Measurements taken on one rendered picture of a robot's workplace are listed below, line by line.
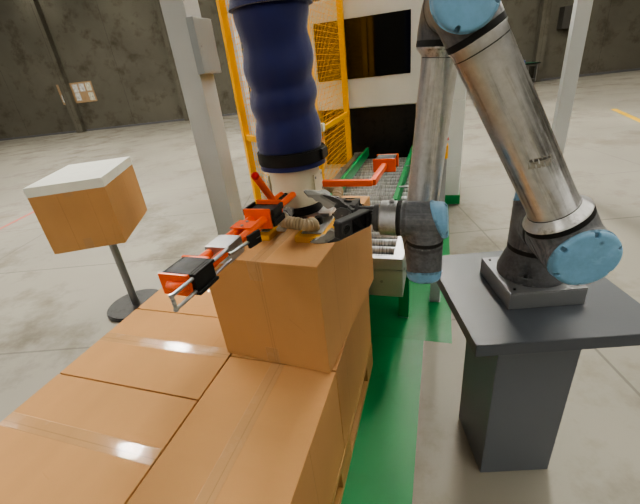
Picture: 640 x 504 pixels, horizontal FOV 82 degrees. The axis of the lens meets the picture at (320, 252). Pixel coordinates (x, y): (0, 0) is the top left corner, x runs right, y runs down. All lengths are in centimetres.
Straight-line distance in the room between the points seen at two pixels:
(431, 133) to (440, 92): 9
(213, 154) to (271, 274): 169
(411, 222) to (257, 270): 48
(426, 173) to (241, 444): 88
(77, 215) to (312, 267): 174
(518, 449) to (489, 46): 134
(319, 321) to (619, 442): 134
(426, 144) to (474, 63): 24
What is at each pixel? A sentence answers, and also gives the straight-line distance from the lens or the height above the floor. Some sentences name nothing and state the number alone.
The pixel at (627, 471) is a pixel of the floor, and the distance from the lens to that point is 193.
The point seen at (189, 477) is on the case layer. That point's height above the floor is 54.
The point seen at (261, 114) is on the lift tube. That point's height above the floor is 133.
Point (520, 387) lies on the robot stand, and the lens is 142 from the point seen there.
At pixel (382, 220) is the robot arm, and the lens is 92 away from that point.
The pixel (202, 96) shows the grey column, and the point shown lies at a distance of 263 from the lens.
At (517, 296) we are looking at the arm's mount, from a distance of 120.
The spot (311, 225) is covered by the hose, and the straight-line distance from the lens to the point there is 112.
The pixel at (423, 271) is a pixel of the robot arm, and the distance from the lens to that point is 97.
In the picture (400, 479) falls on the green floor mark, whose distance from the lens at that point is 168.
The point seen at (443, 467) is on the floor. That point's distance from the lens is 172.
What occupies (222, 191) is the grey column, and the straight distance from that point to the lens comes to 273.
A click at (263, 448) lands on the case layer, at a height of 54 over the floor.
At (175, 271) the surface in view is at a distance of 80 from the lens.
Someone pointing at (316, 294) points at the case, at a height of 85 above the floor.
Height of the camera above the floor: 144
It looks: 27 degrees down
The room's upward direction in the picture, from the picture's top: 7 degrees counter-clockwise
